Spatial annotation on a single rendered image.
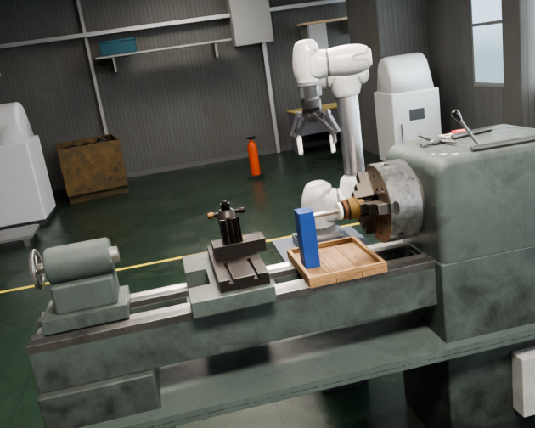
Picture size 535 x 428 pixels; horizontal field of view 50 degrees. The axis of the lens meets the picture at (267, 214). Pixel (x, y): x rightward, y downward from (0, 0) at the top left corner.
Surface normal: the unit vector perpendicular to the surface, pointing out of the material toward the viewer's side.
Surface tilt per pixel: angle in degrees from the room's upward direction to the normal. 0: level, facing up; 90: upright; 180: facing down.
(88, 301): 90
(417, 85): 71
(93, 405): 90
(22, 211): 90
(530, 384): 90
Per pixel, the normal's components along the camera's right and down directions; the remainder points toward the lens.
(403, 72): 0.07, -0.08
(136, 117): 0.18, 0.24
